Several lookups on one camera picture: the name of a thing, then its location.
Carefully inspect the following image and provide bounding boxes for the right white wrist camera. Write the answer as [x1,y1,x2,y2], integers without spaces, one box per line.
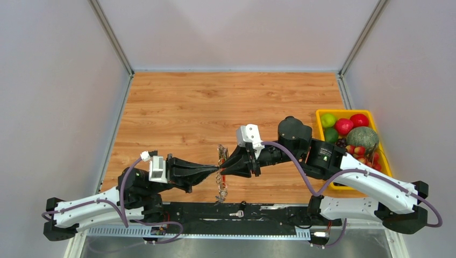
[236,124,264,149]

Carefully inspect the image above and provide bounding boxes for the key with black tag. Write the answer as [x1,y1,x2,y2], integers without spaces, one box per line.
[229,201,247,218]

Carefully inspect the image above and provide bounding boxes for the red handled metal key organizer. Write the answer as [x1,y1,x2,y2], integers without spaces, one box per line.
[213,144,230,204]

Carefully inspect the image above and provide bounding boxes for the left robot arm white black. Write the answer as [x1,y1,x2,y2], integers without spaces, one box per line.
[42,151,219,241]

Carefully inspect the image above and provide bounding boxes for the light green apple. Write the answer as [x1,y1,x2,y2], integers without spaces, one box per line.
[320,113,338,128]

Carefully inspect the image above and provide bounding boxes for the slotted white cable duct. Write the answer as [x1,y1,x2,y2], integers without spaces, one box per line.
[88,225,311,241]

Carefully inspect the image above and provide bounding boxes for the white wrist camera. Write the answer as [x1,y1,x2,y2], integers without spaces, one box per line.
[236,124,264,149]
[140,150,168,184]

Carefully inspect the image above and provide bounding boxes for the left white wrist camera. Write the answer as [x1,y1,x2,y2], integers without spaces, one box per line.
[140,150,168,184]

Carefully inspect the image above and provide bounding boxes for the green netted melon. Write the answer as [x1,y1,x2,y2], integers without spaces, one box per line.
[346,126,380,153]

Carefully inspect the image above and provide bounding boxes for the yellow plastic fruit bin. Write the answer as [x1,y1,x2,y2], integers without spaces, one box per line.
[316,109,392,177]

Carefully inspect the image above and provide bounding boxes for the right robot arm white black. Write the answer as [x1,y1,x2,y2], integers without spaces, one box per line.
[221,116,428,234]

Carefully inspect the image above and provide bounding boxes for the purple grape bunch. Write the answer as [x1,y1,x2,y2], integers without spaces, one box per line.
[335,138,348,148]

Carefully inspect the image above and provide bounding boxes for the red apple left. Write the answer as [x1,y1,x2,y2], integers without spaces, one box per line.
[333,118,354,136]

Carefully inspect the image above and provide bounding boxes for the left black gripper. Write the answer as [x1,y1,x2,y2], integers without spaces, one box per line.
[145,153,219,196]

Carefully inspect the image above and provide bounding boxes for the red apple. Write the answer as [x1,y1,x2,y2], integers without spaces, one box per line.
[333,118,354,136]
[350,113,369,128]

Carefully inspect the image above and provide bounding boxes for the small red peaches cluster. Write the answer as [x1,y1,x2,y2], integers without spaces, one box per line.
[345,145,382,171]

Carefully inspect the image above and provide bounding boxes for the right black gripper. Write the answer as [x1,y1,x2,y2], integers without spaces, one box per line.
[219,141,302,178]

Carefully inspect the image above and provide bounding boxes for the red apple right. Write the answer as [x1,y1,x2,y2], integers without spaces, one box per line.
[350,113,369,128]

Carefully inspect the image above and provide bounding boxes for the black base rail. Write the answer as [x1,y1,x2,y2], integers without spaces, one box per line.
[156,201,343,237]

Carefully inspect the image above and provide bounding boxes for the dark green lime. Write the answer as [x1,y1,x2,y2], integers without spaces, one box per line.
[323,127,339,144]

